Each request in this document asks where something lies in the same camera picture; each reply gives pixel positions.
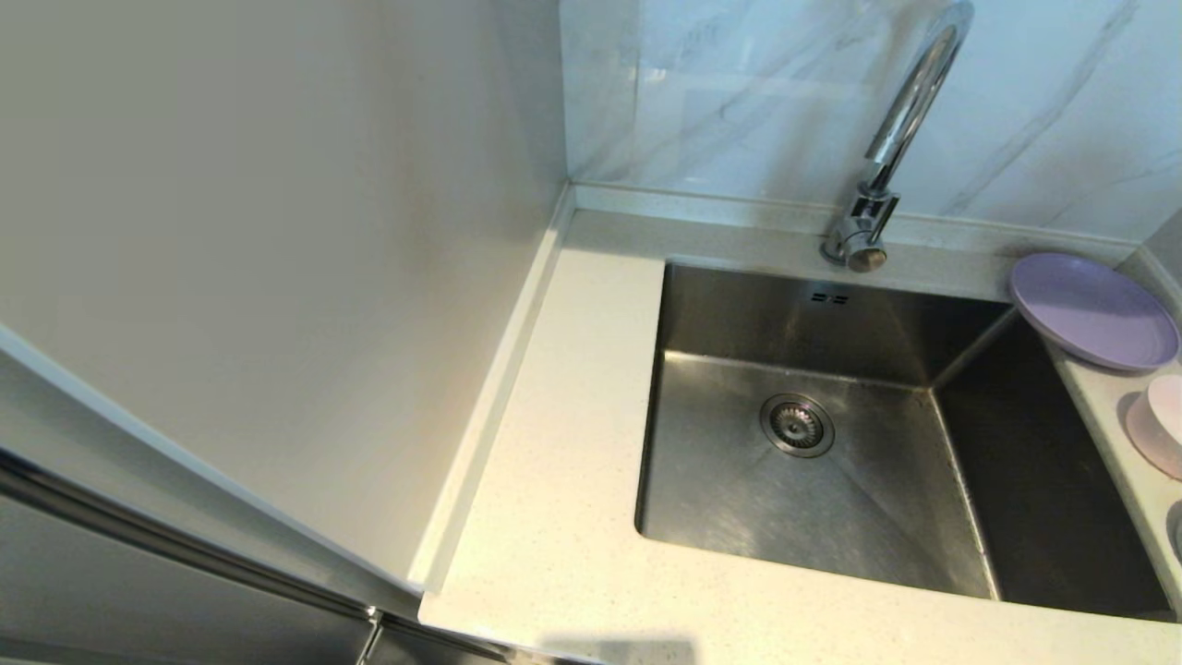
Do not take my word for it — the chrome gooseneck kitchen faucet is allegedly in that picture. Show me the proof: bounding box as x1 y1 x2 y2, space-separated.
822 0 976 274

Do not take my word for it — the purple plastic plate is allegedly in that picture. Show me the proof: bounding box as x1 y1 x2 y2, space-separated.
1008 252 1181 373

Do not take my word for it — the pink plastic cup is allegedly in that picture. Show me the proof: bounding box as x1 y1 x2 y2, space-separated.
1124 374 1182 481

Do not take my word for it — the stainless steel sink basin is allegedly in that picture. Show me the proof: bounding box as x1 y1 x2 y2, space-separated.
635 259 1178 622

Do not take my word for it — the round metal drain strainer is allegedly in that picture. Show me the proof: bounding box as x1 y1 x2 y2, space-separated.
760 393 836 459

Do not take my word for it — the chrome refrigerator door handle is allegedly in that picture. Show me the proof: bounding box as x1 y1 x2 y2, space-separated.
0 451 385 665

